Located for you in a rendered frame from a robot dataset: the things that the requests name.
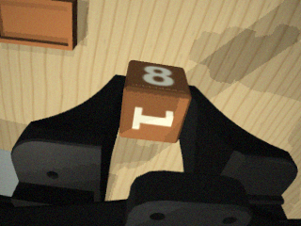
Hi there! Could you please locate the orange rectangular tray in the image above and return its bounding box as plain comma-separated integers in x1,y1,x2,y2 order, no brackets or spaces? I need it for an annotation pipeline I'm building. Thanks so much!
0,0,77,51

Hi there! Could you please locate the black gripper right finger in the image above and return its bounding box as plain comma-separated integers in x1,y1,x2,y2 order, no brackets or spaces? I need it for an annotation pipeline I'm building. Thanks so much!
179,85,298,223

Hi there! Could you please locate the brown calendar cube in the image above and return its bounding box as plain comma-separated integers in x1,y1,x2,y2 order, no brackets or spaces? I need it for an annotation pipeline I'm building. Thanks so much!
119,60,192,143

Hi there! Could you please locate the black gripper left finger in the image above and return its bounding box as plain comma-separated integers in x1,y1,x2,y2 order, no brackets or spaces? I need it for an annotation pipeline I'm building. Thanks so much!
11,74,126,207

